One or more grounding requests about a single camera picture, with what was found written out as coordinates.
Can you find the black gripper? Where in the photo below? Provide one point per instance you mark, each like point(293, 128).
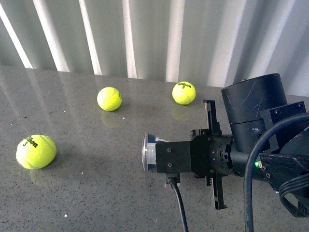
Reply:
point(208, 148)

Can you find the clear Wilson tennis ball can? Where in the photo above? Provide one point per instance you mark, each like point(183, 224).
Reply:
point(148, 151)

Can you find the far yellow Wilson tennis ball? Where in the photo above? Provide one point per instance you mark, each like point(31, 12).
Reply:
point(184, 93)

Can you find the yellow wilson tennis ball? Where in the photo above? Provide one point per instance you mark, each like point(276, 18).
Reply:
point(184, 93)
point(36, 152)

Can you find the middle yellow tennis ball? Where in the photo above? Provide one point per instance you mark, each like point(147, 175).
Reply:
point(109, 99)

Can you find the near yellow Wilson tennis ball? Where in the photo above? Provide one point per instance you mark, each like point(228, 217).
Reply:
point(36, 152)

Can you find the white pleated curtain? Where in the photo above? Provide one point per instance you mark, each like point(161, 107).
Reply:
point(209, 42)

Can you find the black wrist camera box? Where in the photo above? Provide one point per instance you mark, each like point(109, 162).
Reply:
point(173, 157)

